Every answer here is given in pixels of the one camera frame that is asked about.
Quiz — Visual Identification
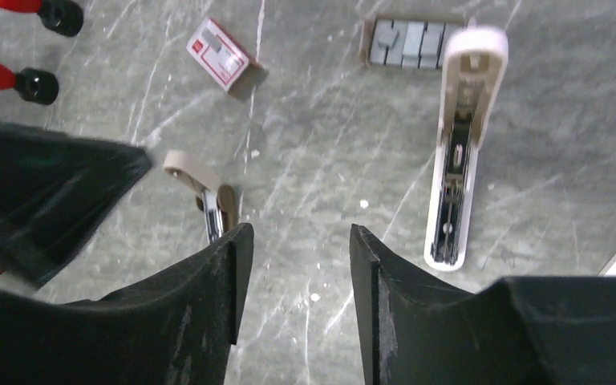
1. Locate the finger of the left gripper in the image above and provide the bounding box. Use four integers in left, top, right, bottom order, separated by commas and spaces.
0, 122, 152, 287

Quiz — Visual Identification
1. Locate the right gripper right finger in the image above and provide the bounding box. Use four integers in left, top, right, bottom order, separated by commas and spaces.
350, 225, 616, 384

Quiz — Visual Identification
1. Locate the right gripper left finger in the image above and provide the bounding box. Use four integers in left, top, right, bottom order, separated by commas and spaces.
0, 223, 254, 384

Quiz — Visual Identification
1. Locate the small beige stapler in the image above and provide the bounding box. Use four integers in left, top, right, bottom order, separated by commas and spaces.
163, 149, 239, 244

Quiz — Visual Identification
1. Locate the red staple box sleeve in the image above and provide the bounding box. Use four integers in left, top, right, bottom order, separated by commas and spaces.
186, 17, 267, 100

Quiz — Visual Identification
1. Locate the long white stapler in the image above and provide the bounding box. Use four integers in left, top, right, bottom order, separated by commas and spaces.
423, 25, 509, 272

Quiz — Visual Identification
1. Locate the staple tray with staples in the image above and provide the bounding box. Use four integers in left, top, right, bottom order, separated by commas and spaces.
359, 14, 466, 71

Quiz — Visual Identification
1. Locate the red stamp near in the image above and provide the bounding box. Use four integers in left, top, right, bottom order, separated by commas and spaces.
0, 63, 59, 105

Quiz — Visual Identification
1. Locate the red stamp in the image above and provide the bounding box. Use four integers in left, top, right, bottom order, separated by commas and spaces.
0, 0, 84, 38
0, 63, 59, 105

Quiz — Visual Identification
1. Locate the red stamp far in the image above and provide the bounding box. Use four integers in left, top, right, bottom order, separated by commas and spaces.
0, 0, 84, 38

